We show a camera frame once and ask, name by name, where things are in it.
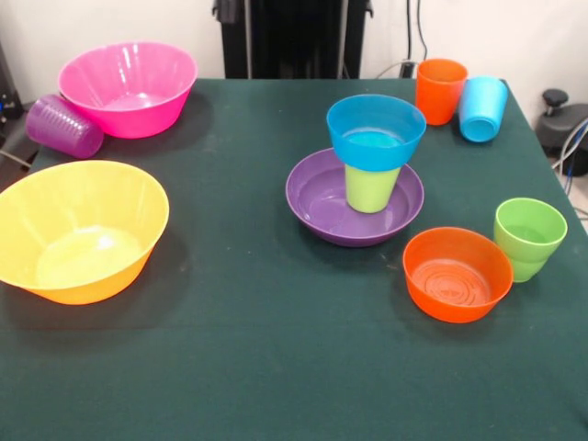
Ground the purple bowl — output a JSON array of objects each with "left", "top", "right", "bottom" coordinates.
[{"left": 285, "top": 146, "right": 425, "bottom": 248}]

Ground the lime yellow cup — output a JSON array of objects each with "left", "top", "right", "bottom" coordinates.
[{"left": 345, "top": 164, "right": 401, "bottom": 214}]

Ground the small blue bowl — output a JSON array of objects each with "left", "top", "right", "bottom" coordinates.
[{"left": 326, "top": 94, "right": 428, "bottom": 173}]

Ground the purple cup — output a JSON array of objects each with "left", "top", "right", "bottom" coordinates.
[{"left": 25, "top": 94, "right": 106, "bottom": 161}]

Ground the black computer tower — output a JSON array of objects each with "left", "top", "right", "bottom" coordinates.
[{"left": 0, "top": 40, "right": 24, "bottom": 134}]

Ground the dark green tablecloth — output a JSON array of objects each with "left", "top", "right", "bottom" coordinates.
[{"left": 0, "top": 77, "right": 588, "bottom": 441}]

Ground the small orange bowl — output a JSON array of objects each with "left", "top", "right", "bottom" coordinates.
[{"left": 401, "top": 226, "right": 515, "bottom": 324}]

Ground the orange cup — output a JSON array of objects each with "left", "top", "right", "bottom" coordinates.
[{"left": 415, "top": 58, "right": 469, "bottom": 126}]

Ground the blue cup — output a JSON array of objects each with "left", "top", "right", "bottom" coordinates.
[{"left": 458, "top": 75, "right": 510, "bottom": 143}]

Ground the large orange yellow bowl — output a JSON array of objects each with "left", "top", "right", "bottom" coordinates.
[{"left": 0, "top": 159, "right": 171, "bottom": 305}]

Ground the green cup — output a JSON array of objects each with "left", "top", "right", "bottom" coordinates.
[
  {"left": 493, "top": 198, "right": 569, "bottom": 266},
  {"left": 504, "top": 254, "right": 551, "bottom": 284}
]

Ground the large pink bowl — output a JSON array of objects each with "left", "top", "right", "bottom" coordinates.
[{"left": 57, "top": 40, "right": 199, "bottom": 140}]

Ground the black equipment with knob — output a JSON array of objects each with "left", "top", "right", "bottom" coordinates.
[{"left": 536, "top": 89, "right": 588, "bottom": 160}]

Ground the white cable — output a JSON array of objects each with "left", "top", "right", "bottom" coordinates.
[{"left": 374, "top": 59, "right": 408, "bottom": 80}]

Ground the blue cable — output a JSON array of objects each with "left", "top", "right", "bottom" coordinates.
[{"left": 553, "top": 117, "right": 588, "bottom": 194}]

